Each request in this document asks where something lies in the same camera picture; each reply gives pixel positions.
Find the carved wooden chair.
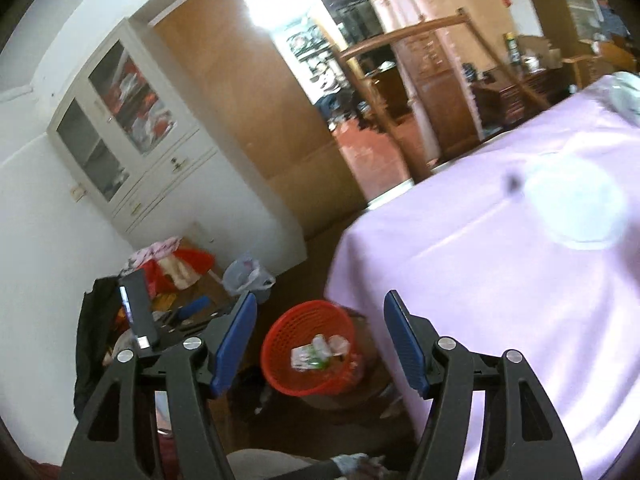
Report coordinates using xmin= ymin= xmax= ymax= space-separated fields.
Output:
xmin=335 ymin=7 xmax=551 ymax=183

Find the green white packet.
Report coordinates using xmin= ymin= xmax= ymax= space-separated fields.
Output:
xmin=291 ymin=344 xmax=331 ymax=372

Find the person's grey clothing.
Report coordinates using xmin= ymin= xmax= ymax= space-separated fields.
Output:
xmin=227 ymin=450 xmax=351 ymax=480

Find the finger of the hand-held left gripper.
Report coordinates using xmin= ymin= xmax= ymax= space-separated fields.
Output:
xmin=165 ymin=296 xmax=212 ymax=322

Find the dark wooden side table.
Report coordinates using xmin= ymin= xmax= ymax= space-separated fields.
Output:
xmin=470 ymin=65 xmax=576 ymax=128

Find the red cloth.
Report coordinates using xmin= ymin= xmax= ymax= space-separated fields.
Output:
xmin=145 ymin=247 xmax=216 ymax=293

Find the pink cloth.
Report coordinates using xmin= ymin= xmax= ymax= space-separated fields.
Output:
xmin=120 ymin=236 xmax=182 ymax=277

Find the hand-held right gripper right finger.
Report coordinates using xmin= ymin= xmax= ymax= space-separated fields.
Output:
xmin=384 ymin=290 xmax=583 ymax=480

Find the red plastic basket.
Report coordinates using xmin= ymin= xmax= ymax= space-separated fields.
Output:
xmin=261 ymin=300 xmax=361 ymax=398

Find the round dark wooden stool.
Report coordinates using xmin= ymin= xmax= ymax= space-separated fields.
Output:
xmin=300 ymin=310 xmax=403 ymax=411

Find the brown wooden partition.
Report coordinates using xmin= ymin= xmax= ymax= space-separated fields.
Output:
xmin=150 ymin=0 xmax=371 ymax=241

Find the white cabinet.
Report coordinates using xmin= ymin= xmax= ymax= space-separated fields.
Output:
xmin=47 ymin=17 xmax=308 ymax=276

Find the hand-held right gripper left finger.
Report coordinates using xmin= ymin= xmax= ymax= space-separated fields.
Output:
xmin=59 ymin=290 xmax=258 ymax=480

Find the black cloth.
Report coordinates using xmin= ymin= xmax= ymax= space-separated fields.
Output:
xmin=74 ymin=275 xmax=132 ymax=411

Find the bin with pale plastic bag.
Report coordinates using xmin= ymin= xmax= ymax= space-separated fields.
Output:
xmin=222 ymin=252 xmax=276 ymax=296

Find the pale ceramic jar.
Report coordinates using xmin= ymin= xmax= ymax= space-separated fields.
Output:
xmin=607 ymin=72 xmax=640 ymax=126

